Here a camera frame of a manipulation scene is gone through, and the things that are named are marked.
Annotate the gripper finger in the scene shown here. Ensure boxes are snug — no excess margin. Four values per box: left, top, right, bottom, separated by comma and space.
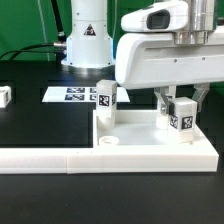
193, 83, 210, 112
154, 87, 173, 115

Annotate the black cable bundle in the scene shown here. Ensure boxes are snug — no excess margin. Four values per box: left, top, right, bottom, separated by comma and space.
0, 41, 68, 62

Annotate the white L-shaped obstacle fence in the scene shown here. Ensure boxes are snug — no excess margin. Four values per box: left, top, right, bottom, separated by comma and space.
0, 112, 220, 175

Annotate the white marker sheet with tags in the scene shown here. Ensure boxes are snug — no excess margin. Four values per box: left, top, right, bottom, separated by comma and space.
42, 86, 131, 103

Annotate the white square table top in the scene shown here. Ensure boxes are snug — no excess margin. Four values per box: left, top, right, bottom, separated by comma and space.
93, 110, 206, 152

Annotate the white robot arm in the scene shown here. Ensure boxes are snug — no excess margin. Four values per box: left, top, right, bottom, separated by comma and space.
62, 0, 224, 102

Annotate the black upright cable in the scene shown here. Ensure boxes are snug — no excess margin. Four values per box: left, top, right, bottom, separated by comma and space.
50, 0, 67, 44

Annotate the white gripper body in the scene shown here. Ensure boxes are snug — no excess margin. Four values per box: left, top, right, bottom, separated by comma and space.
115, 0, 224, 89

